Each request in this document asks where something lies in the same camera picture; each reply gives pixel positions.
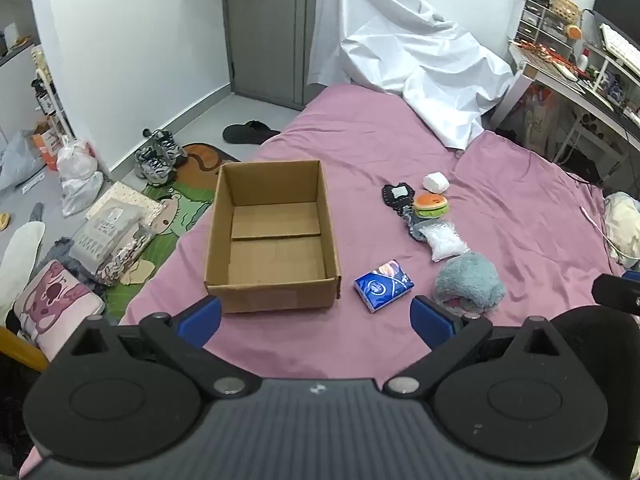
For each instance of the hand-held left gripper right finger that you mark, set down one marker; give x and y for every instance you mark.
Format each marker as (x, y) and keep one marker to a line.
(429, 318)

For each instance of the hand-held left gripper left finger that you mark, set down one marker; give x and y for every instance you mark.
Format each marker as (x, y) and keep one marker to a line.
(204, 318)

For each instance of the grey fluffy plush toy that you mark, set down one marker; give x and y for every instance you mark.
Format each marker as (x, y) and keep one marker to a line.
(467, 280)

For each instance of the blue tissue pack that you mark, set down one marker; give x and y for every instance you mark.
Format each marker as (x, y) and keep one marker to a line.
(384, 286)

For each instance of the clear bag of white beads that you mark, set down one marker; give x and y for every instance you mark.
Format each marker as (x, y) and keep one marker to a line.
(442, 241)

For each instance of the brown cardboard box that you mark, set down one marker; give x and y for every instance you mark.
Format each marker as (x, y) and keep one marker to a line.
(272, 255)

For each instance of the burger plush toy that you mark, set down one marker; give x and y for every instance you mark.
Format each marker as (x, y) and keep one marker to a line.
(430, 205)

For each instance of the cream cloth bundle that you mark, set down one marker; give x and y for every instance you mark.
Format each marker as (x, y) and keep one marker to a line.
(622, 220)

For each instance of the denim fabric patch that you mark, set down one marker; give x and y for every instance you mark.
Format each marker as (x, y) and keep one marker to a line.
(415, 227)

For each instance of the leopard print cloth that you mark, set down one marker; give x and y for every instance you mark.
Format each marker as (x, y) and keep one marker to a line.
(122, 260)

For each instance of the cartoon floor rug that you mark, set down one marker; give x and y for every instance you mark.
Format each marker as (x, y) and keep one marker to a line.
(186, 200)

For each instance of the black felt patch white square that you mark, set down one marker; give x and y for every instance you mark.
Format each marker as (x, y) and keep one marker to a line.
(398, 196)

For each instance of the clear packaged white basket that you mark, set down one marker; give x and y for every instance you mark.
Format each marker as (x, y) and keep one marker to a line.
(102, 234)

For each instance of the white foam lump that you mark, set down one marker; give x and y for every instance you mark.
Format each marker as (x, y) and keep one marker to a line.
(435, 182)

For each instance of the beige dotted flat box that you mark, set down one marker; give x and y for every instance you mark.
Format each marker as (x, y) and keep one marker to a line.
(125, 199)

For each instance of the pink cartoon cushion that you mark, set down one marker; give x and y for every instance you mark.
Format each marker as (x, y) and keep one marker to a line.
(55, 302)

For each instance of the yellow bar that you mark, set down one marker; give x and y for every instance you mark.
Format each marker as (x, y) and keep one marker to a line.
(22, 352)

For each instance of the black slipper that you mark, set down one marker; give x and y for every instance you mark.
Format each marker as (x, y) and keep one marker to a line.
(247, 133)

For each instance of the white plastic bag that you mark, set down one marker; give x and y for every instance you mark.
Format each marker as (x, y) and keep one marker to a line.
(77, 176)

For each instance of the pink bed sheet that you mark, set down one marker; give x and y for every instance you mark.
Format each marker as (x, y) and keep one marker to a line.
(375, 135)

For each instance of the white cloth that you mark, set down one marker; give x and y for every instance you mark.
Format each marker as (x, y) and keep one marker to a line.
(20, 260)

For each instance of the cartoon paper bag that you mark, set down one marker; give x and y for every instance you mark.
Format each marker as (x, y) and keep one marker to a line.
(537, 111)

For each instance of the white desk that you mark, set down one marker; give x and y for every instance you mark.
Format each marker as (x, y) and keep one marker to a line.
(567, 91)

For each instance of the white bottle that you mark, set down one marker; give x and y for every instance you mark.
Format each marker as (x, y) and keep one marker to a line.
(582, 61)

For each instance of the orange cardboard box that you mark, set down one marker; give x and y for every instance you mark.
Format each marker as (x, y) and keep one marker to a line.
(46, 141)

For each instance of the grey plastic bag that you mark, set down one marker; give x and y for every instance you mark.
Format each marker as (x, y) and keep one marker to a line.
(17, 159)

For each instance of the white keyboard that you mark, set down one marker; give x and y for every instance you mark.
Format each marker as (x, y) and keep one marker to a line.
(621, 46)

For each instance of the white cover sheet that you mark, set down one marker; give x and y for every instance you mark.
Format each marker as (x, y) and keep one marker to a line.
(400, 45)

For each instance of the white drawer organizer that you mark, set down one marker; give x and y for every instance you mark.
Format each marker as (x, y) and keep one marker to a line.
(537, 16)

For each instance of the black monitor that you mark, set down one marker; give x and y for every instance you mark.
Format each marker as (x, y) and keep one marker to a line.
(617, 0)

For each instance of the grey door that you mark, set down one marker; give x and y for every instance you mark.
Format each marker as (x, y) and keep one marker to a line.
(270, 25)

